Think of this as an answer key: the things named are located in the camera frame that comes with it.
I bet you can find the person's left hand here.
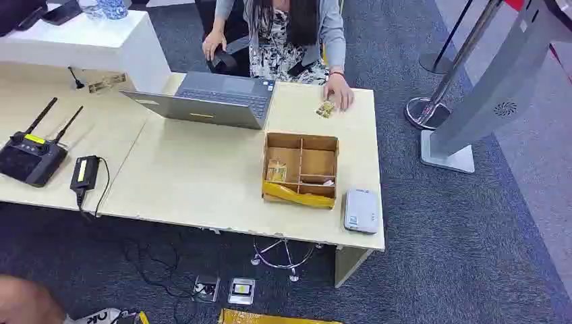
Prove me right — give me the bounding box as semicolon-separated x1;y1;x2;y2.
323;74;355;112

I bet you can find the person's right hand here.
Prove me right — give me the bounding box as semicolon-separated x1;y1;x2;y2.
202;28;228;62

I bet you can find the black office chair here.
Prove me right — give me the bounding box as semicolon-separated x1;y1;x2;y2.
195;0;252;78

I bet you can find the person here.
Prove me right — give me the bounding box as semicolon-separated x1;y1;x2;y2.
202;0;355;112

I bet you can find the grey laptop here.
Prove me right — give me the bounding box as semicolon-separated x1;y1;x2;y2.
119;71;276;131

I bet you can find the wooden divided box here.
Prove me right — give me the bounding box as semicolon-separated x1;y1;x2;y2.
262;131;339;210

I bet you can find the blue patterned water bottle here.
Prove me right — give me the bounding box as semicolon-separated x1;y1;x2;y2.
98;0;130;20

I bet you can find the yellow padded bag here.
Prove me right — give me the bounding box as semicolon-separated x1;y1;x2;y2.
262;181;336;210

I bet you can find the white card reader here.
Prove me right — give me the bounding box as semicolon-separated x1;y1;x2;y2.
343;188;380;235

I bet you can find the white raised counter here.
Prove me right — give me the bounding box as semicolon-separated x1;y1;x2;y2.
0;3;172;94

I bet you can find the clear water bottle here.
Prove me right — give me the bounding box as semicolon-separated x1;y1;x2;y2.
78;0;106;20

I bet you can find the pale desk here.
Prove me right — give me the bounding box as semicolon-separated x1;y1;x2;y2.
96;74;386;288
0;61;186;215

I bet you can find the small black microphone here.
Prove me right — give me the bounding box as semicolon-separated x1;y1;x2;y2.
67;65;86;90

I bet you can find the grey kiosk stand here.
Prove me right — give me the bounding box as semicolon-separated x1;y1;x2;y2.
420;0;572;174

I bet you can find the black phone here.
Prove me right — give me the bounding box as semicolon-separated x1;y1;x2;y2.
40;0;83;26

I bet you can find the chrome chair base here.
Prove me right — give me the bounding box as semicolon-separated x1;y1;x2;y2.
250;237;324;283

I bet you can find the black power adapter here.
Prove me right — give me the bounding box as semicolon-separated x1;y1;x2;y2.
69;155;101;194

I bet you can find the black remote controller with antennas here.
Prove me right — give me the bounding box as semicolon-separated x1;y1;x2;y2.
0;97;84;188

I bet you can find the silver floor socket box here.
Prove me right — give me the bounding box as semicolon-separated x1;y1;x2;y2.
227;277;256;306

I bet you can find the yellow packet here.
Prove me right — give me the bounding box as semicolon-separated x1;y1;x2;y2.
218;308;343;324

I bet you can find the open floor socket box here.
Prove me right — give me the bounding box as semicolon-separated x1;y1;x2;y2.
192;275;221;304

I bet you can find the white bag with black print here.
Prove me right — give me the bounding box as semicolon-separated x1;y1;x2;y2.
64;307;150;324

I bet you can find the black stanchion post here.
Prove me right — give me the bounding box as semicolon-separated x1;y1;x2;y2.
418;0;475;75

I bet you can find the silver stanchion post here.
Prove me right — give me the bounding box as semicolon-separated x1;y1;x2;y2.
404;0;504;132

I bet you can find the black adapter cable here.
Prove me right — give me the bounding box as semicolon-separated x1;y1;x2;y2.
76;156;111;220

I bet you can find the black floor cable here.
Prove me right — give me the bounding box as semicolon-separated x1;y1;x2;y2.
118;239;200;324

